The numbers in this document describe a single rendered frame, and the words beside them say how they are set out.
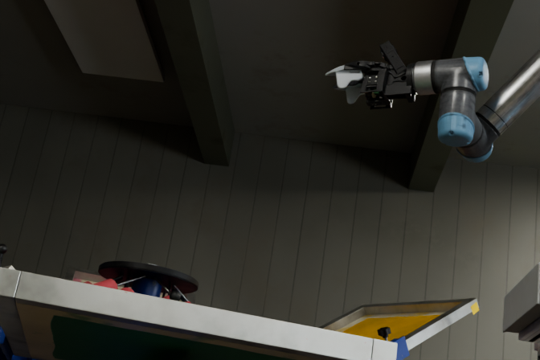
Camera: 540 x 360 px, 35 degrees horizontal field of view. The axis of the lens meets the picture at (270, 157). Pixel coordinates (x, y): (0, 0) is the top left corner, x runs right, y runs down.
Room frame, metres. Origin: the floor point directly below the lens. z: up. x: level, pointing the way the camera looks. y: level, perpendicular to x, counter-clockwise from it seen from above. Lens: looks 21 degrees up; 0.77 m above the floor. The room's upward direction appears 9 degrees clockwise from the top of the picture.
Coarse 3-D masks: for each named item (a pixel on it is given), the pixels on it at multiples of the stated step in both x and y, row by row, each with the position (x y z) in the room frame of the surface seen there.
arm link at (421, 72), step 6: (432, 60) 1.68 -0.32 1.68; (414, 66) 1.70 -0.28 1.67; (420, 66) 1.68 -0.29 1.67; (426, 66) 1.67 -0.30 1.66; (414, 72) 1.68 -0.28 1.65; (420, 72) 1.68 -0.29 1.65; (426, 72) 1.67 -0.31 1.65; (414, 78) 1.69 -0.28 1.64; (420, 78) 1.68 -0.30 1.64; (426, 78) 1.68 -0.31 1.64; (414, 84) 1.70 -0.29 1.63; (420, 84) 1.69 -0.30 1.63; (426, 84) 1.68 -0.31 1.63; (414, 90) 1.72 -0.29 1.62; (420, 90) 1.70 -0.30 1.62; (426, 90) 1.70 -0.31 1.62; (432, 90) 1.69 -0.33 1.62
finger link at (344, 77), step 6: (342, 66) 1.77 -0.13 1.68; (330, 72) 1.79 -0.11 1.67; (336, 72) 1.78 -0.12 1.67; (342, 72) 1.77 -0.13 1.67; (348, 72) 1.77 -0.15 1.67; (354, 72) 1.76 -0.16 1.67; (360, 72) 1.76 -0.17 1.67; (342, 78) 1.77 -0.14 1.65; (348, 78) 1.77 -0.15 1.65; (354, 78) 1.76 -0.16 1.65; (360, 78) 1.76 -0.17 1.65; (342, 84) 1.77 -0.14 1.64
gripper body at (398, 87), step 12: (372, 72) 1.74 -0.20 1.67; (384, 72) 1.72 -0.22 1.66; (408, 72) 1.69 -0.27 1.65; (372, 84) 1.73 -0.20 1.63; (384, 84) 1.72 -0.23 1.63; (396, 84) 1.72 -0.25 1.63; (408, 84) 1.70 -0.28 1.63; (372, 96) 1.77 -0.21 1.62; (384, 96) 1.74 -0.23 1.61; (396, 96) 1.73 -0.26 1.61; (408, 96) 1.72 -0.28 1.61; (372, 108) 1.80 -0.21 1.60
